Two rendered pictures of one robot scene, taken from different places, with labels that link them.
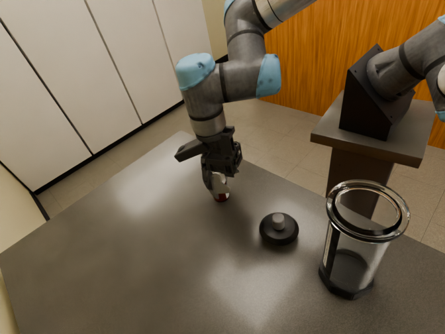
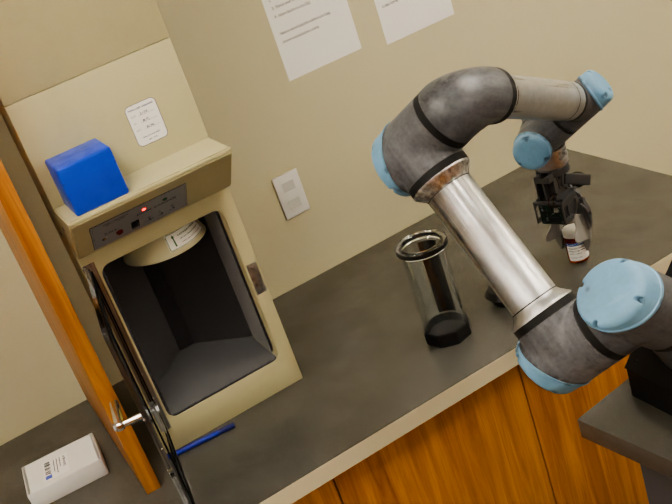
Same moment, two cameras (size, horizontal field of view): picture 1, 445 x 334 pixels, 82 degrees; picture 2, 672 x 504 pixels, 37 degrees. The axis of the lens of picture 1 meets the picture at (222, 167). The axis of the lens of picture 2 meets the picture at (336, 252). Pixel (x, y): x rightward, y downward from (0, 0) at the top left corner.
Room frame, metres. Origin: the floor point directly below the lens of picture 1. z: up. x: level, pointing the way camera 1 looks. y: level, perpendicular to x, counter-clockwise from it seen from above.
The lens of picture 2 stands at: (0.58, -1.99, 2.04)
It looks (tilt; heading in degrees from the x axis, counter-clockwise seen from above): 24 degrees down; 107
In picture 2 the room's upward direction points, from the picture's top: 19 degrees counter-clockwise
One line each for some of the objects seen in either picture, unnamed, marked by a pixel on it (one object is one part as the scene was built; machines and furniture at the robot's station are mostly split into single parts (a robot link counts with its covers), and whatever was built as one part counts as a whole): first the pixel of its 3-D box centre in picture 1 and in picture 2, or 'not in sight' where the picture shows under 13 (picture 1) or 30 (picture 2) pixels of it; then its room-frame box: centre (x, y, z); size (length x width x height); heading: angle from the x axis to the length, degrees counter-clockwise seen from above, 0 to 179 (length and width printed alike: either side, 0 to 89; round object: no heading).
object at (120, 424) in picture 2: not in sight; (126, 412); (-0.27, -0.67, 1.20); 0.10 x 0.05 x 0.03; 118
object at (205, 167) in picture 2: not in sight; (152, 202); (-0.20, -0.40, 1.46); 0.32 x 0.11 x 0.10; 37
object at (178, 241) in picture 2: not in sight; (159, 232); (-0.28, -0.26, 1.34); 0.18 x 0.18 x 0.05
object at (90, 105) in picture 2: not in sight; (150, 241); (-0.31, -0.25, 1.33); 0.32 x 0.25 x 0.77; 37
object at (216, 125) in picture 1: (208, 119); (550, 157); (0.49, 0.00, 1.20); 0.08 x 0.08 x 0.05
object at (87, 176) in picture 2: not in sight; (86, 176); (-0.27, -0.45, 1.56); 0.10 x 0.10 x 0.09; 37
